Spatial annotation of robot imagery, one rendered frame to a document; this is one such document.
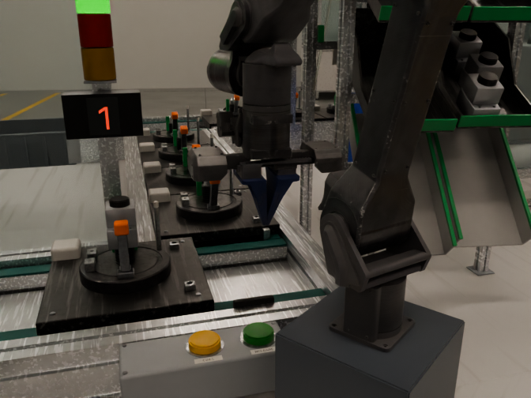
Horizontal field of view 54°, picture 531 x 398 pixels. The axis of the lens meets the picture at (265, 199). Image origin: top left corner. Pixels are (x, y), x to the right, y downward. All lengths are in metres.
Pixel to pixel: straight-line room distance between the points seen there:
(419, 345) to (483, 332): 0.44
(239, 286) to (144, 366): 0.30
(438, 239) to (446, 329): 0.36
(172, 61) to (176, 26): 0.70
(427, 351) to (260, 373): 0.24
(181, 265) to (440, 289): 0.50
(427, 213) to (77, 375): 0.59
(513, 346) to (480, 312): 0.10
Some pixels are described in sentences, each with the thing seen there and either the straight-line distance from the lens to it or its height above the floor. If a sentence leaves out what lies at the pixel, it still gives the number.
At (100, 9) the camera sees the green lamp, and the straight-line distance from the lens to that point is 0.87.
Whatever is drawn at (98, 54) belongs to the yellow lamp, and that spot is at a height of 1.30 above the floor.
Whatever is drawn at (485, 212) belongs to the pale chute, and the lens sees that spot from 0.98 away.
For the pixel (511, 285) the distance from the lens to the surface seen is 1.13.
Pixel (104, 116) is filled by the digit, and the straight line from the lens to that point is 0.88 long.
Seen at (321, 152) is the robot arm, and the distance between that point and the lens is 0.63.
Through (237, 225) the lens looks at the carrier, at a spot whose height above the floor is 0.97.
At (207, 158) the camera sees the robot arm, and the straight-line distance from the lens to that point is 0.60.
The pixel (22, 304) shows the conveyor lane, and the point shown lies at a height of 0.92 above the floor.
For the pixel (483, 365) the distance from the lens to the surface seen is 0.88.
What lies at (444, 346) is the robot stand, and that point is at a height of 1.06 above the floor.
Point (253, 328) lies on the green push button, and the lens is 0.69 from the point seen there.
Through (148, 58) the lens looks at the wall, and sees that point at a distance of 11.40.
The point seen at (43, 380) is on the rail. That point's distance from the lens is 0.74.
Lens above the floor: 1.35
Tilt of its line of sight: 19 degrees down
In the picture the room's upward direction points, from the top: straight up
